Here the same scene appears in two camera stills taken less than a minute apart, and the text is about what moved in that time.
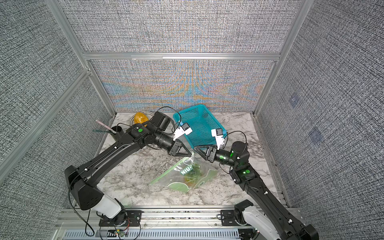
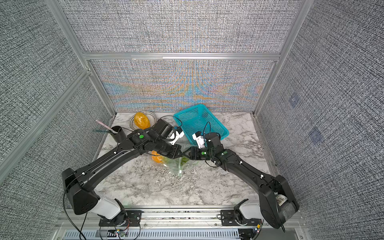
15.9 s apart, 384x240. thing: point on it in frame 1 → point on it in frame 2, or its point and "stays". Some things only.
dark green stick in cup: [102, 131] stays
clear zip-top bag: [185, 174] → [176, 165]
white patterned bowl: [150, 115] stays
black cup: [119, 135] stays
